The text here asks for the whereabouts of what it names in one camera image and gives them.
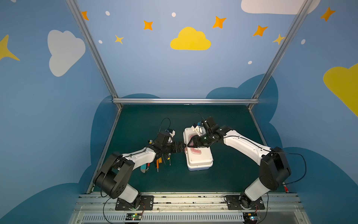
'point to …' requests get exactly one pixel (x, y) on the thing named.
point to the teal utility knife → (143, 168)
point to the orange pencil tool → (157, 165)
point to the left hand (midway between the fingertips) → (183, 146)
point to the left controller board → (133, 216)
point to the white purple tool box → (197, 158)
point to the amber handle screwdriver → (160, 160)
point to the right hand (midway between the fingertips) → (191, 144)
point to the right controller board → (250, 218)
